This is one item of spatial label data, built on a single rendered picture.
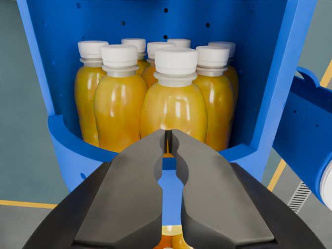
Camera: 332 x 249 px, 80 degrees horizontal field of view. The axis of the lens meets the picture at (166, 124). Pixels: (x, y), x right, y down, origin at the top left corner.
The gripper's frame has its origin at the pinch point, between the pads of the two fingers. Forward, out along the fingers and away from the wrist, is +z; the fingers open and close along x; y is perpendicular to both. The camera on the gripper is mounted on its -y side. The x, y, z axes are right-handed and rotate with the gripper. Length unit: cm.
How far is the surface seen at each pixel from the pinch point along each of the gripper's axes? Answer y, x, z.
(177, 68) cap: -3.0, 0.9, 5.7
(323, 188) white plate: 25.5, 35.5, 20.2
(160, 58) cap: -3.7, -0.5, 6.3
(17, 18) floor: -6, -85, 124
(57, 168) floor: 106, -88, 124
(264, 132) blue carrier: 1.8, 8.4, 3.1
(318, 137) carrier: 15.9, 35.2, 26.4
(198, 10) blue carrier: -8.3, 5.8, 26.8
